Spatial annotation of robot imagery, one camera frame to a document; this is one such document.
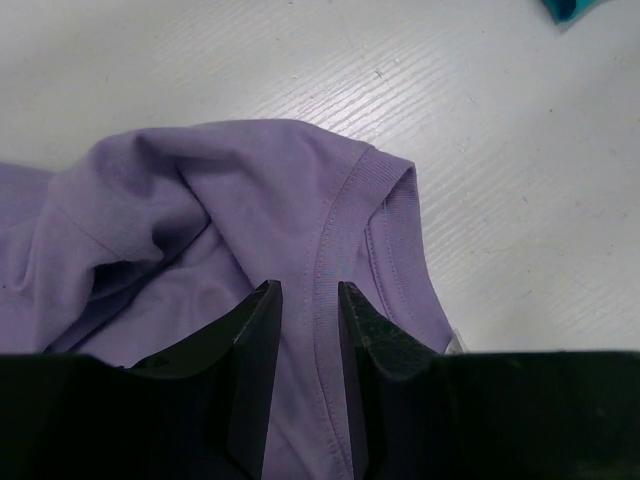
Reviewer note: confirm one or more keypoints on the purple t-shirt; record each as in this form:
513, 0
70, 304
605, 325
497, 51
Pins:
155, 233

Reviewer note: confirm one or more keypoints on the teal t-shirt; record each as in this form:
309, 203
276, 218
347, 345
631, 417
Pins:
562, 11

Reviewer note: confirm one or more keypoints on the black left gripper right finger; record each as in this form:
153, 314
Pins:
417, 414

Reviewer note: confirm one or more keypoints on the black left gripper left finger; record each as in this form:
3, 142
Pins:
198, 409

